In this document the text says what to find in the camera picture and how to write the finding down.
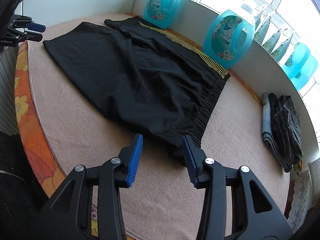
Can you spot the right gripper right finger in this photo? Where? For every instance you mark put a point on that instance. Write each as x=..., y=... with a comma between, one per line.
x=236, y=205

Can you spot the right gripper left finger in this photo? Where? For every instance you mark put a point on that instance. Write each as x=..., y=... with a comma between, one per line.
x=87, y=204

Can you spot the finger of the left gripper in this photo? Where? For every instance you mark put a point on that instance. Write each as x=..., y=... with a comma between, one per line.
x=32, y=36
x=36, y=27

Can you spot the black pants yellow stripes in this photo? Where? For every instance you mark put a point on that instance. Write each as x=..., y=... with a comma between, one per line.
x=142, y=77

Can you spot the orange floral bedsheet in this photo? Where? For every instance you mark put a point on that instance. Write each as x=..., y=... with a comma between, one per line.
x=43, y=164

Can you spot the folded dark clothes stack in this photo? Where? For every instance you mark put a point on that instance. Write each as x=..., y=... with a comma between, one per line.
x=281, y=130

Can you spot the blue detergent bottle left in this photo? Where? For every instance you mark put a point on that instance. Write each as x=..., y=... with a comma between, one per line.
x=161, y=12

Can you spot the blue detergent bottle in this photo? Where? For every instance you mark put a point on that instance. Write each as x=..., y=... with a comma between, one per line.
x=230, y=36
x=161, y=12

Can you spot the blue detergent bottles on sill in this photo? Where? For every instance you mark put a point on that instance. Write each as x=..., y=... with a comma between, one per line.
x=300, y=66

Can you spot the blue detergent bottle middle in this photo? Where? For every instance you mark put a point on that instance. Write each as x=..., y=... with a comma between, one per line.
x=230, y=36

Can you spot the refill pouches on sill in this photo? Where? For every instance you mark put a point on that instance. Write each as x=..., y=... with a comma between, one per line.
x=277, y=44

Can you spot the white window frame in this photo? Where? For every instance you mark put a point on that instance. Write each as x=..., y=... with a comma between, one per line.
x=291, y=13

